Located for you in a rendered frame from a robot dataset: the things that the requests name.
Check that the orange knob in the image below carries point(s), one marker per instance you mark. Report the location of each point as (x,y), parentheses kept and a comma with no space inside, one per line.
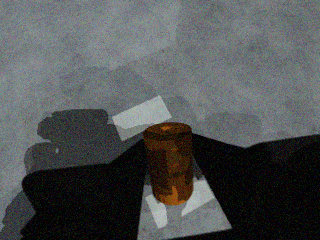
(170,161)

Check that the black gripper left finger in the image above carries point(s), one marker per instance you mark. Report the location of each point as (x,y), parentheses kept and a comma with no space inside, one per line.
(118,185)

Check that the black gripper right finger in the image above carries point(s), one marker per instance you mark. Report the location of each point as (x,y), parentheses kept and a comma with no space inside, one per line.
(237,176)

